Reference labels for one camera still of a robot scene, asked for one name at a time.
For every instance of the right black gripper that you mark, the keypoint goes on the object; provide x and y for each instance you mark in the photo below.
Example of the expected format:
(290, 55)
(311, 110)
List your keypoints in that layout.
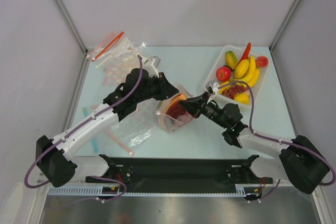
(200, 106)

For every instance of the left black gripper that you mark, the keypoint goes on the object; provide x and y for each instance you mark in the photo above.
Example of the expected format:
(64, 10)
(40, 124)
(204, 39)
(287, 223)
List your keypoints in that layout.
(166, 89)

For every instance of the large red meat slab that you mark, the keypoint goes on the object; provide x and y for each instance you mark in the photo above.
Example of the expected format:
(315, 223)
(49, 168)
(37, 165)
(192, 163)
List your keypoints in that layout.
(175, 113)

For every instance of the clear pink-zip bag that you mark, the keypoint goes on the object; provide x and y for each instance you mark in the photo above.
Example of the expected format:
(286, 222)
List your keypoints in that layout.
(163, 121)

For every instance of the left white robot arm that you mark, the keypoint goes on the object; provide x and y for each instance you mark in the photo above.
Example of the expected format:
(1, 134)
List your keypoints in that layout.
(54, 155)

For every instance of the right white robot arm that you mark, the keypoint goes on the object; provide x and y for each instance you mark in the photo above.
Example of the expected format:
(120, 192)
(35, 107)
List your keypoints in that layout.
(293, 160)

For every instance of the clear bag near front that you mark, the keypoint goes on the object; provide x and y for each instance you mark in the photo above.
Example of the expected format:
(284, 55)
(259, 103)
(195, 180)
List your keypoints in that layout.
(132, 131)

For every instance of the pile of dotted zip bags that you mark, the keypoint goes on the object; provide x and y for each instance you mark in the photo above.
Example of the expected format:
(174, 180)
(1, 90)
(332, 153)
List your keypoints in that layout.
(115, 56)

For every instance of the white plastic fruit basket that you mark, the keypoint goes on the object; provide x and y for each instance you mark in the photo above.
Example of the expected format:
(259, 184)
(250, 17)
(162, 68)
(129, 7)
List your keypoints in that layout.
(211, 78)

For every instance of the purple grape bunch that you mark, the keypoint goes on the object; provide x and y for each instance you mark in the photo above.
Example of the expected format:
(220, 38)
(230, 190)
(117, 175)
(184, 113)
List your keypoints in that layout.
(233, 90)

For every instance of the red apple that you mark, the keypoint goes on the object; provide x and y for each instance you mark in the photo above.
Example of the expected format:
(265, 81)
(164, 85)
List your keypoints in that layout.
(223, 73)

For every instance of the yellow lemon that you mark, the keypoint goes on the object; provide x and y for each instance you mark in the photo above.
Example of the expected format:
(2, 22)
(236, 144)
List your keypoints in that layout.
(242, 98)
(241, 69)

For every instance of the green orange papaya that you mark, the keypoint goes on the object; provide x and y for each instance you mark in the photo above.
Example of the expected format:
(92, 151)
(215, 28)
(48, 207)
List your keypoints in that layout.
(231, 60)

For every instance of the yellow banana bunch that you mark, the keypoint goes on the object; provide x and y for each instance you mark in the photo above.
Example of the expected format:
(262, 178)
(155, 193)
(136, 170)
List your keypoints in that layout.
(252, 75)

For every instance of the red chili pepper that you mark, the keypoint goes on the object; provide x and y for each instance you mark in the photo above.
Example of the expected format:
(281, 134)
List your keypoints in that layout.
(246, 52)

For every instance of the small peach at back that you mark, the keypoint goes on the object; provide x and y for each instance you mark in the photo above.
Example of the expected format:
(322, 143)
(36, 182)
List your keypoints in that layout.
(262, 62)

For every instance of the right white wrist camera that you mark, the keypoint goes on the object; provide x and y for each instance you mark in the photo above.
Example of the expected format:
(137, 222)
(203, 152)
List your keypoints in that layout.
(213, 90)

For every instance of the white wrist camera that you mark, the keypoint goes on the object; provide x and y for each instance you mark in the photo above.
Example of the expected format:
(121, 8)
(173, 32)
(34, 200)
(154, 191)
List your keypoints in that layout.
(151, 65)
(213, 90)

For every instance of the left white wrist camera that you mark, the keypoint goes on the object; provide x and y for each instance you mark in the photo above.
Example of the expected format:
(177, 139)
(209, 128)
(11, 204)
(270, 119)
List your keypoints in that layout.
(151, 65)

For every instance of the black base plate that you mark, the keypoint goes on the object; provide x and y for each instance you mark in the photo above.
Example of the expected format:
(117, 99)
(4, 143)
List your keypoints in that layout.
(199, 175)

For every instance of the grey cable duct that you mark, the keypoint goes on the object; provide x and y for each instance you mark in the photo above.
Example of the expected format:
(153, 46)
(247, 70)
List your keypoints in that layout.
(113, 190)

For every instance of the left aluminium frame post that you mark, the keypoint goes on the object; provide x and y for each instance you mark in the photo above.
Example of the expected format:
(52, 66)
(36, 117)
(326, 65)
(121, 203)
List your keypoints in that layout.
(59, 4)

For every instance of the aluminium frame post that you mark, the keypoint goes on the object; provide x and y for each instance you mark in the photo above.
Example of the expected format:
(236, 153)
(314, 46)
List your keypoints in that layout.
(287, 19)
(59, 4)

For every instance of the right aluminium frame post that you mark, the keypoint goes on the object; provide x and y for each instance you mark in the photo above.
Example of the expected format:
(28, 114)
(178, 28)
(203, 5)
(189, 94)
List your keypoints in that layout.
(287, 19)

